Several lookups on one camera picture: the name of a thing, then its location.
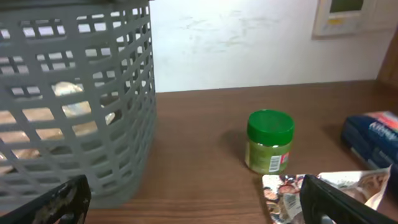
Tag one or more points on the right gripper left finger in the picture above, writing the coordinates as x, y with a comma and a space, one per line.
67, 203

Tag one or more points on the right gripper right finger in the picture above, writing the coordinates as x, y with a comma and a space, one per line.
319, 199

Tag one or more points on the dried mushroom bag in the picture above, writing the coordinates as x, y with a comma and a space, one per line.
282, 192

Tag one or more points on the beige plastic bag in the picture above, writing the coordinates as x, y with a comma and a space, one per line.
43, 114

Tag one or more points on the tissue multipack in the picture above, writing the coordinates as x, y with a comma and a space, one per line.
372, 137

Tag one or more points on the green lidded jar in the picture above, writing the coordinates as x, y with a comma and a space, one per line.
270, 134

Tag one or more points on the grey plastic basket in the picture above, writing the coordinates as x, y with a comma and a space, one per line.
104, 47

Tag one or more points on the wall panel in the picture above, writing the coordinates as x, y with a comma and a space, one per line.
336, 18

